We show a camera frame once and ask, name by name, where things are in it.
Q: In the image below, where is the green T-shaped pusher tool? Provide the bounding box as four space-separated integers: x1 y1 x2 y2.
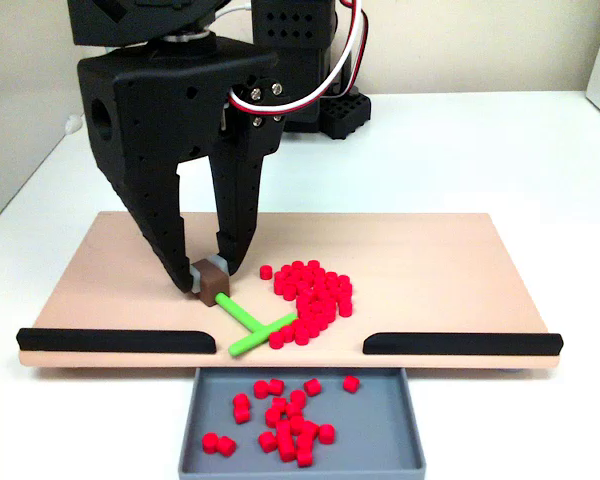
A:
188 254 300 359

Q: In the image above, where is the beige flat work board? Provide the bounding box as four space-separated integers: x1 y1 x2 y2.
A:
18 212 561 371

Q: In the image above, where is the grey shallow tray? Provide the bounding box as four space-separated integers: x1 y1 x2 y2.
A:
177 367 428 480

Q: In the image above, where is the black edge rail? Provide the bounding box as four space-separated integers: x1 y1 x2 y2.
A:
15 327 217 356
362 331 565 357

